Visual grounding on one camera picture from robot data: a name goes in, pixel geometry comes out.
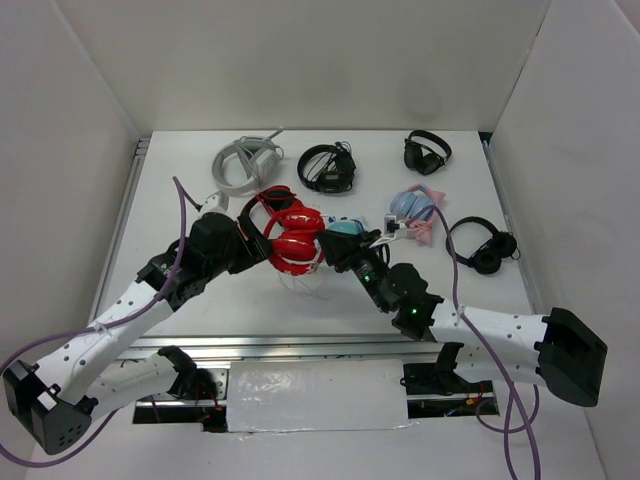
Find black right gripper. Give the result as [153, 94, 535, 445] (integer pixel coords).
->
[315, 228, 391, 313]

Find red headphones with white cable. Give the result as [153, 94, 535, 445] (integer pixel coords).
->
[263, 207, 325, 276]

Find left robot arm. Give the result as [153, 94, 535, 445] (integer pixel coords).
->
[3, 212, 272, 455]

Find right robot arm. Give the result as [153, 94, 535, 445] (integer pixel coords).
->
[316, 230, 608, 408]

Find teal and white headphones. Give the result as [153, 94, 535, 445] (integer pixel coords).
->
[326, 216, 369, 235]

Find red and black headphones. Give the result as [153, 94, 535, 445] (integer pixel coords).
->
[240, 185, 304, 218]

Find black headphones with display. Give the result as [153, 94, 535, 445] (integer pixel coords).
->
[297, 141, 356, 194]

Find grey white headphones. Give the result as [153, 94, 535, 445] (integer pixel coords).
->
[211, 127, 284, 197]

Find pink and blue headphones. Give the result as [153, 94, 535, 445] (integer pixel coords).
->
[390, 184, 445, 246]

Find black folded headphones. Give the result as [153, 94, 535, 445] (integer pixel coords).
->
[403, 130, 452, 176]

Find black on-ear headphones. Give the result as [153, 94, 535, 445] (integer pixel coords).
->
[445, 216, 520, 275]

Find silver foil covered plate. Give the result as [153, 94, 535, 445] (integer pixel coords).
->
[226, 359, 409, 433]

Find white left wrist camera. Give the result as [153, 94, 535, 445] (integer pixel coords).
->
[199, 191, 230, 215]

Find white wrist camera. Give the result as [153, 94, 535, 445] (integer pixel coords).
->
[199, 191, 230, 215]
[371, 214, 410, 248]

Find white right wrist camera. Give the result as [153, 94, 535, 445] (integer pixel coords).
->
[371, 214, 410, 248]

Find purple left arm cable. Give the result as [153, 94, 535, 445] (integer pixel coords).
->
[0, 175, 201, 469]

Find aluminium front rail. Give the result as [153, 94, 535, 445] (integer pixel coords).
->
[119, 334, 442, 361]

